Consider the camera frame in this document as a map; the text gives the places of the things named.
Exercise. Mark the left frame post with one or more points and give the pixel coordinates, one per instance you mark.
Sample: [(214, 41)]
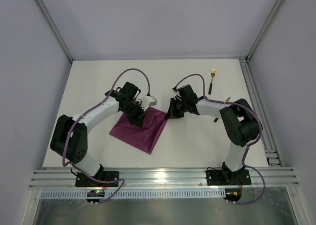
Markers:
[(51, 24)]

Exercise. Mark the right aluminium rail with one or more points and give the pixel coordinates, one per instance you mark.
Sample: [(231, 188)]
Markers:
[(270, 145)]

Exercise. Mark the controller board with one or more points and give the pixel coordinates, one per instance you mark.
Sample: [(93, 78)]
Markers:
[(232, 195), (93, 197)]

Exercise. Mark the slotted cable duct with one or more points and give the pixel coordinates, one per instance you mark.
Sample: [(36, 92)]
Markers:
[(164, 193)]

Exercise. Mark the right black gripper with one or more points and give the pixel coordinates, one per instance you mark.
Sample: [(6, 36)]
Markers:
[(174, 109)]

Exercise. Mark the right frame post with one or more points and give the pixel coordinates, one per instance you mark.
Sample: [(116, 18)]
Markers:
[(273, 13)]

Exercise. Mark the aluminium rail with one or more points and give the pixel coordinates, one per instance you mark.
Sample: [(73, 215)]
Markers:
[(270, 145), (58, 178)]

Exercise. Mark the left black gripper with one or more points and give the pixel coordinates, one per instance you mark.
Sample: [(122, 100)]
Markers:
[(136, 115)]

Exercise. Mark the gold fork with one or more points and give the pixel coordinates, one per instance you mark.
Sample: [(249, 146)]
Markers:
[(212, 75)]

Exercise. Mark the frame post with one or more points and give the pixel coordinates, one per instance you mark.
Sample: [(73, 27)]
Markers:
[(51, 24), (273, 13)]

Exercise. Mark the right controller board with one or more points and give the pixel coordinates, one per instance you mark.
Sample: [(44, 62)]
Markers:
[(232, 195)]

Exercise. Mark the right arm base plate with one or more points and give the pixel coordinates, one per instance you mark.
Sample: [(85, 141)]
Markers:
[(220, 177)]

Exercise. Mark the purple satin napkin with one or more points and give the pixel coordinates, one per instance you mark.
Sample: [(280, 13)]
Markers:
[(143, 138)]

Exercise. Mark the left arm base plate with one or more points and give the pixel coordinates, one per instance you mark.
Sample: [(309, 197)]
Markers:
[(83, 181)]

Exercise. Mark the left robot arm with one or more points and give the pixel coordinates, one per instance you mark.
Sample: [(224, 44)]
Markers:
[(70, 136)]

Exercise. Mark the left controller board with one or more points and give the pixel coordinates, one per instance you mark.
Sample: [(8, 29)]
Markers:
[(93, 197)]

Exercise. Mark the front aluminium rail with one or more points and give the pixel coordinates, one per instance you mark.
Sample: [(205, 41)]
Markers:
[(58, 178)]

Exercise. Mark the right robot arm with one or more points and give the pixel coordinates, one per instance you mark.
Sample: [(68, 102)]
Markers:
[(242, 126)]

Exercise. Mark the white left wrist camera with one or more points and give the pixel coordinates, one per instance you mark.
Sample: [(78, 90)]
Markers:
[(148, 101)]

